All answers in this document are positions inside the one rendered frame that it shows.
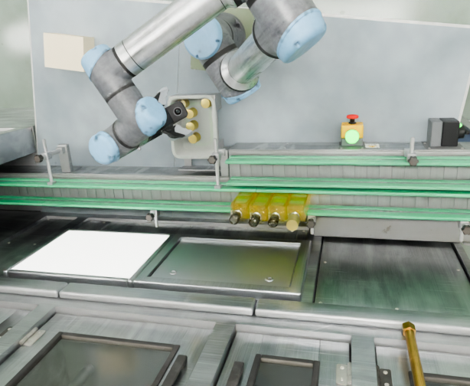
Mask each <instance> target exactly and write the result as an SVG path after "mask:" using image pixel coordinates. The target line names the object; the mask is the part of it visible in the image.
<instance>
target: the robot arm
mask: <svg viewBox="0 0 470 386"><path fill-rule="evenodd" d="M243 3H246V5H247V7H248V8H249V10H250V11H251V13H252V14H253V16H254V18H255V20H254V22H253V27H252V34H251V35H250V36H249V37H248V38H247V39H246V32H245V29H244V26H243V24H242V22H241V21H240V20H239V19H238V18H237V17H236V16H235V15H232V14H230V13H226V12H224V11H225V10H227V9H228V8H238V7H239V6H241V5H242V4H243ZM326 29H327V26H326V23H325V21H324V19H323V17H322V14H321V12H320V10H319V9H317V7H316V6H315V3H314V2H313V1H312V0H174V1H173V2H172V3H171V4H170V5H168V6H167V7H165V8H164V9H162V10H161V11H160V12H159V13H158V14H156V15H155V16H153V17H152V18H151V19H149V20H148V21H147V22H146V23H145V24H143V25H142V26H140V27H139V28H137V29H136V30H135V31H133V32H132V33H131V34H130V35H129V36H127V37H126V38H124V39H123V40H122V41H120V42H119V43H118V44H117V45H115V47H113V48H110V47H109V46H108V45H107V44H100V45H97V46H95V47H94V48H93V49H90V50H89V51H87V52H86V53H85V54H84V55H83V57H82V59H81V65H82V67H83V69H84V70H85V72H86V74H87V75H88V77H89V80H90V81H91V82H93V84H94V86H95V87H96V88H97V89H98V91H99V92H100V94H101V96H102V97H103V99H104V100H105V101H106V103H107V104H108V106H109V108H110V109H111V110H112V111H113V113H114V114H115V116H116V118H117V120H116V121H115V122H114V123H113V124H112V125H111V126H109V127H108V128H107V129H105V130H103V131H99V132H98V133H97V134H96V135H94V136H92V137H91V138H90V141H89V151H90V154H91V155H92V157H93V158H94V159H95V160H96V161H97V162H98V163H100V164H103V165H108V164H111V163H113V162H117V161H119V159H121V158H122V157H124V156H126V155H128V154H129V153H131V152H134V151H135V150H137V149H138V151H140V150H141V147H142V146H144V145H145V144H146V143H147V142H150V141H152V140H153V139H155V138H157V137H159V136H160V135H162V133H164V134H166V135H167V136H168V137H169V140H171V141H175V140H177V139H180V138H186V137H189V136H192V135H193V132H192V130H191V129H186V128H182V127H180V126H179V125H175V126H173V125H174V124H176V122H178V121H180V120H182V119H184V118H185V117H187V116H188V111H187V110H186V108H185V107H184V104H183V103H182V102H180V101H177V102H175V103H173V104H172V105H170V106H167V107H166V108H164V107H163V106H164V105H165V104H166V99H165V98H166V96H167V95H168V91H169V89H168V88H167V87H163V88H161V89H160V91H158V92H157V93H156V95H155V96H154V97H151V96H146V97H143V96H142V94H141V93H140V92H139V90H138V89H137V87H136V86H135V84H134V83H133V81H132V78H133V77H135V76H136V75H138V74H140V73H141V72H142V71H143V70H144V69H146V68H147V67H149V66H150V65H152V64H153V63H155V62H156V61H157V60H158V59H159V58H161V57H163V56H164V55H165V54H167V53H168V52H169V51H170V50H172V49H173V48H175V47H176V46H178V45H179V44H180V43H181V42H182V41H183V42H184V45H185V47H186V49H187V51H188V53H189V54H190V55H191V56H193V57H195V58H197V59H198V60H199V61H200V62H201V64H202V66H203V67H204V69H205V70H206V72H207V74H208V75H209V77H210V78H211V79H212V81H213V82H214V84H215V86H216V87H217V89H218V90H219V92H220V94H221V96H222V97H223V98H224V99H225V100H226V102H227V103H228V104H235V103H237V102H239V101H241V100H243V99H245V98H246V97H248V96H249V95H251V94H252V93H254V92H256V91H257V90H258V89H259V88H260V87H261V84H260V82H259V76H260V74H261V73H262V72H263V71H264V70H265V69H266V68H267V67H268V66H269V65H270V64H271V63H272V62H274V61H275V60H281V61H282V62H283V63H285V64H287V63H290V62H293V61H294V60H296V59H297V58H299V57H301V56H302V55H303V54H304V53H306V52H307V51H308V50H310V49H311V47H313V46H314V45H315V44H317V43H318V42H319V41H320V40H321V38H322V37H323V36H324V34H325V32H326Z"/></svg>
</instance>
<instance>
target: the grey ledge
mask: <svg viewBox="0 0 470 386"><path fill-rule="evenodd" d="M468 225H470V221H469V224H468ZM314 236H324V237H356V238H373V239H389V240H421V241H438V242H455V243H463V245H469V246H470V235H467V234H466V235H464V241H460V240H459V236H460V229H459V228H458V222H457V221H441V220H419V219H397V218H356V217H334V216H316V222H315V226H314Z"/></svg>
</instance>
